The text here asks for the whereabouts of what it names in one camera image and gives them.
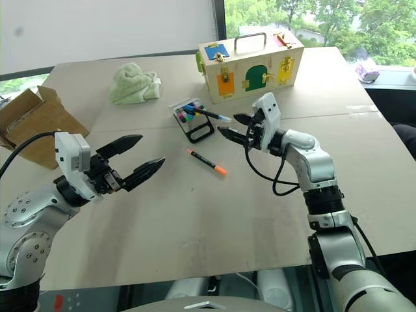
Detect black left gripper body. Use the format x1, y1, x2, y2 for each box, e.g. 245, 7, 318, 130
84, 153, 127, 196

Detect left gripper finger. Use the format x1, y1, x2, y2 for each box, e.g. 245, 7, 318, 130
96, 134, 144, 161
121, 157, 167, 192

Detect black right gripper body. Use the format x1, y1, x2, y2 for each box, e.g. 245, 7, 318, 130
245, 108, 269, 151

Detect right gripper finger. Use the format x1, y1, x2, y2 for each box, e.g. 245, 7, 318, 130
233, 112, 257, 125
217, 126, 248, 146

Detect black pen with blue cap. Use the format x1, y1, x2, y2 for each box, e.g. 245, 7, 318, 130
193, 108, 233, 124

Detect black and white pen holder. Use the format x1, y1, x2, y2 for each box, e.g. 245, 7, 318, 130
167, 97, 216, 145

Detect black pen with orange cap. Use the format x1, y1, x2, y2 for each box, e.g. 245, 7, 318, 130
185, 148, 228, 177

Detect light green towel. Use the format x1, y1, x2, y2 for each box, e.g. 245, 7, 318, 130
107, 62, 162, 106

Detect brown cardboard box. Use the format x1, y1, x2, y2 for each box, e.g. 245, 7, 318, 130
0, 84, 90, 171

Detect purple packet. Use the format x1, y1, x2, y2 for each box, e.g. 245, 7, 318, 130
354, 59, 381, 83

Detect grey panel with red mark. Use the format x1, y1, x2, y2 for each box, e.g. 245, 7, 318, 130
38, 285, 122, 312

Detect dark rounded object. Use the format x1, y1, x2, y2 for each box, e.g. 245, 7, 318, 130
392, 122, 416, 161

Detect white rounded robot body shells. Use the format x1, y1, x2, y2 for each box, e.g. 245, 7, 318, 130
167, 268, 295, 312

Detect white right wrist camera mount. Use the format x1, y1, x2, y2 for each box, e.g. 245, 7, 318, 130
252, 92, 281, 153

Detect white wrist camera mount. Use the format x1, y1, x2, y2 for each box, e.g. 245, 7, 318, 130
54, 131, 99, 202
252, 92, 281, 153

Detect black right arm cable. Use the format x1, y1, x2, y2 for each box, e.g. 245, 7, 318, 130
244, 128, 302, 196

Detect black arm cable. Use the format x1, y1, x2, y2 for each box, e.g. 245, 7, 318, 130
0, 131, 63, 179
244, 128, 302, 196

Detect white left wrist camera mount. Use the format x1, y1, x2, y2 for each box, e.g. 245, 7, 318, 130
54, 131, 99, 202

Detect wooden lock box with handle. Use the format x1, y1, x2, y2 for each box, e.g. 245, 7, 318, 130
194, 31, 306, 105

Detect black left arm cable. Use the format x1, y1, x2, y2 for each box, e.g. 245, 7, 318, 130
0, 131, 63, 179

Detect dark window frame post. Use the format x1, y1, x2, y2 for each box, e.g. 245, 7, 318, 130
216, 0, 228, 40

